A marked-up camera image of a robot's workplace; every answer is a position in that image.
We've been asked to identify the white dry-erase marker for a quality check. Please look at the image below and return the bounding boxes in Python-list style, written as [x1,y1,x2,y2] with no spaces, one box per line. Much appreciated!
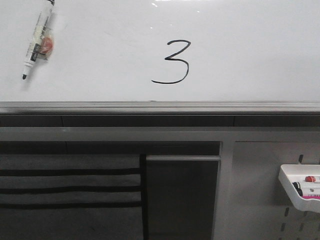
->
[22,0,55,80]

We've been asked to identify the white whiteboard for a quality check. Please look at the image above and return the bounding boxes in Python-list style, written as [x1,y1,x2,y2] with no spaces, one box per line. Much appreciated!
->
[0,0,320,102]

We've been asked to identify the dark grey panel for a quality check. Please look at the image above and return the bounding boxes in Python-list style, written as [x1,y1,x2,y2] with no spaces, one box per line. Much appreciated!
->
[146,155,220,240]

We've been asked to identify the grey pegboard panel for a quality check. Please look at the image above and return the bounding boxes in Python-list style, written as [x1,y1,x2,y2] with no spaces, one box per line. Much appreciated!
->
[212,142,320,240]

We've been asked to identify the white plastic tray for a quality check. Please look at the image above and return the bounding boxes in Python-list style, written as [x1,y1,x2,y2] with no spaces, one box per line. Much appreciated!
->
[278,164,320,213]

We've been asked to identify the grey fabric pocket organizer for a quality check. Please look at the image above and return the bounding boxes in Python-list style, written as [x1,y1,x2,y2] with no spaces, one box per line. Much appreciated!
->
[0,154,148,240]

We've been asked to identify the red capped marker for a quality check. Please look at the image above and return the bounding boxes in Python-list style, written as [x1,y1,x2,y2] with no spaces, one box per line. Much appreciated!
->
[304,175,320,183]

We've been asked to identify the pink eraser in tray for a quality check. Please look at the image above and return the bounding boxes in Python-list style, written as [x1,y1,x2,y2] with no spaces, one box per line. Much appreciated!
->
[301,194,320,200]

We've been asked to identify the grey whiteboard tray rail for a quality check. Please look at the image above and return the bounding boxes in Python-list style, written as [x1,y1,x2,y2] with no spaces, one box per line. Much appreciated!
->
[0,100,320,116]

